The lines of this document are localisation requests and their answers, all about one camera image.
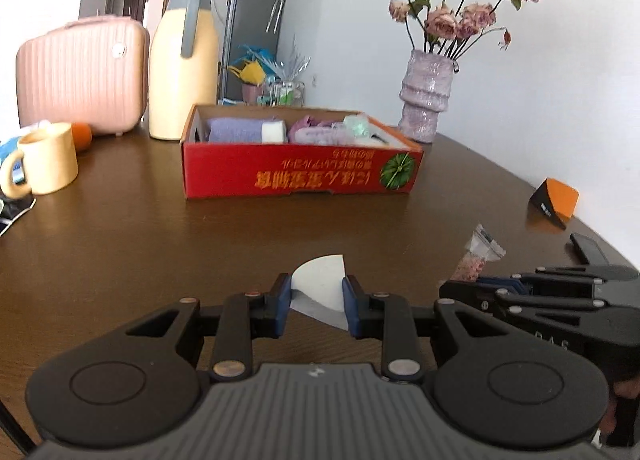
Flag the bunch of dried pink roses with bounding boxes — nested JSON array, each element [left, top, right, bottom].
[[362, 0, 543, 61]]

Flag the orange and black box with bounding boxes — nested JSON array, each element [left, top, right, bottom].
[[529, 178, 580, 230]]

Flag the person's right hand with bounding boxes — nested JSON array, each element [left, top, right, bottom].
[[601, 380, 640, 437]]

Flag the orange fruit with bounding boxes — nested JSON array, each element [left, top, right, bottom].
[[71, 123, 94, 152]]

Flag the grey refrigerator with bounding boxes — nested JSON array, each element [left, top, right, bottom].
[[220, 0, 291, 103]]

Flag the clear folded umbrella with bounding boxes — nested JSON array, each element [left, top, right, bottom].
[[265, 0, 291, 34]]

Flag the red cardboard box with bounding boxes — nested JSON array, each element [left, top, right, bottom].
[[180, 103, 425, 199]]

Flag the purple towel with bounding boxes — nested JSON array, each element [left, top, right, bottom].
[[206, 117, 266, 144]]

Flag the pink hard-shell suitcase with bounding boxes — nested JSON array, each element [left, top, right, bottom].
[[15, 15, 151, 137]]

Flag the rack of colourful items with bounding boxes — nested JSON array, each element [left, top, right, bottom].
[[227, 40, 312, 107]]

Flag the white paper piece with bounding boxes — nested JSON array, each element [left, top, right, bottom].
[[289, 253, 351, 331]]

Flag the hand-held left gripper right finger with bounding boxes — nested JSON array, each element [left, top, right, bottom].
[[341, 274, 507, 382]]

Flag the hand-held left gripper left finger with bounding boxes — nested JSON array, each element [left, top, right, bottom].
[[125, 272, 293, 382]]

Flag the black phone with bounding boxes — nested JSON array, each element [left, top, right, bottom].
[[570, 234, 611, 266]]

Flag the yellow thermos jug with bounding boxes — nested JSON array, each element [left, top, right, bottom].
[[149, 0, 221, 141]]

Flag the blue tissue pack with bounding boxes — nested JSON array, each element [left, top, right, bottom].
[[0, 136, 31, 187]]

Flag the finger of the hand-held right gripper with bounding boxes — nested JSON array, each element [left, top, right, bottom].
[[439, 281, 626, 316], [477, 266, 640, 292]]

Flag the crumpled clear plastic wrap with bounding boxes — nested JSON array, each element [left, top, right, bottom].
[[332, 114, 373, 139]]

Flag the black and white packets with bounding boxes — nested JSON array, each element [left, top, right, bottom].
[[0, 192, 37, 237]]

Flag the clear packet with pink contents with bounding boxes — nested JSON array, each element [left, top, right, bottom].
[[450, 224, 506, 283]]

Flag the yellow mug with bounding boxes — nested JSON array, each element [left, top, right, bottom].
[[0, 122, 79, 200]]

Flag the purple ceramic vase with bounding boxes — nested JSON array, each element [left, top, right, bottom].
[[398, 49, 459, 144]]

